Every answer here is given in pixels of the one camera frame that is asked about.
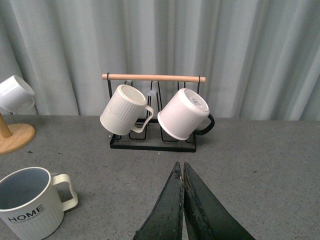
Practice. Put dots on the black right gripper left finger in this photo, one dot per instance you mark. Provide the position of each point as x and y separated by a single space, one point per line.
165 221

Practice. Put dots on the white mug black handle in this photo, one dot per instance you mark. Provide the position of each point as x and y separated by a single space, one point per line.
186 113

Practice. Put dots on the cream HOME mug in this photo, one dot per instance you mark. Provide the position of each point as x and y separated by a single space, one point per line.
30 204

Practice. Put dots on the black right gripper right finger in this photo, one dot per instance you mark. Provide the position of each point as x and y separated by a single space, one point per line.
206 216

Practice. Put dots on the wooden mug tree stand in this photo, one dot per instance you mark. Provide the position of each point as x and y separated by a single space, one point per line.
14 136

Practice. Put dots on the white mug on tree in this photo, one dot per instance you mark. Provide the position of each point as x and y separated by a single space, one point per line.
16 94

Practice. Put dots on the black wire mug rack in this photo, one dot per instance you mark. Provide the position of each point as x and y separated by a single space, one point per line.
153 138

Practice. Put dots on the cream ribbed hanging mug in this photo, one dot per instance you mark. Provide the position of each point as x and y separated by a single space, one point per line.
123 110

